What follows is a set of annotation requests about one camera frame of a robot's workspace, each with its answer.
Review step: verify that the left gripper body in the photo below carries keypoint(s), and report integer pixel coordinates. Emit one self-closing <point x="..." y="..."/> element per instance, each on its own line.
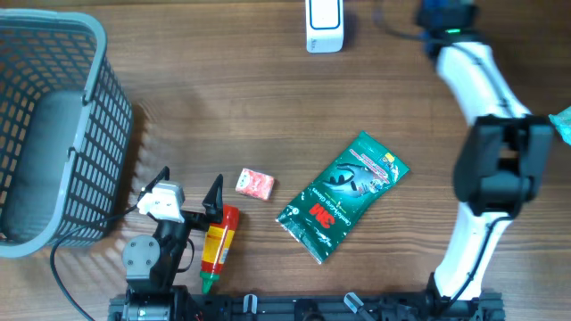
<point x="195" y="220"/>

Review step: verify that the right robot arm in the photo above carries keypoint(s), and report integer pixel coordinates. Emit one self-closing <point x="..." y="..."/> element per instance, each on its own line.
<point x="501" y="164"/>

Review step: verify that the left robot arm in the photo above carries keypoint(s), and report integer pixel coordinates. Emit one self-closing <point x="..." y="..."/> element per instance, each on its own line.
<point x="152" y="261"/>

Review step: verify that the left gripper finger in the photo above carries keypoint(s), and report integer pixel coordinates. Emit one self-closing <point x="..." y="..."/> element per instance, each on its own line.
<point x="164" y="174"/>
<point x="212" y="202"/>

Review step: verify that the grey plastic shopping basket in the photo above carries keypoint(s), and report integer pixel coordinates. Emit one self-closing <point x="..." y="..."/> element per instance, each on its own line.
<point x="65" y="127"/>

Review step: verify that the teal wet wipes pack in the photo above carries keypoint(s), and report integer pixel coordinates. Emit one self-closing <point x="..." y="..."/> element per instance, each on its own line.
<point x="562" y="123"/>

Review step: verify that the green 3M gloves package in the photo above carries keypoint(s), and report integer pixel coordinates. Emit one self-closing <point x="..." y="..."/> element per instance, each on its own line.
<point x="327" y="209"/>

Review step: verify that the white barcode scanner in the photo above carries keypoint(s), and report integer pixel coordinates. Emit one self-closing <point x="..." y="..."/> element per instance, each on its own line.
<point x="324" y="26"/>

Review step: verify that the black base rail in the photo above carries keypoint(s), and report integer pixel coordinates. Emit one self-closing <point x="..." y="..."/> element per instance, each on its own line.
<point x="390" y="306"/>

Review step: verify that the red sauce bottle green cap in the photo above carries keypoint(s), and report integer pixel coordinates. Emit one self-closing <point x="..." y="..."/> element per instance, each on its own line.
<point x="217" y="242"/>

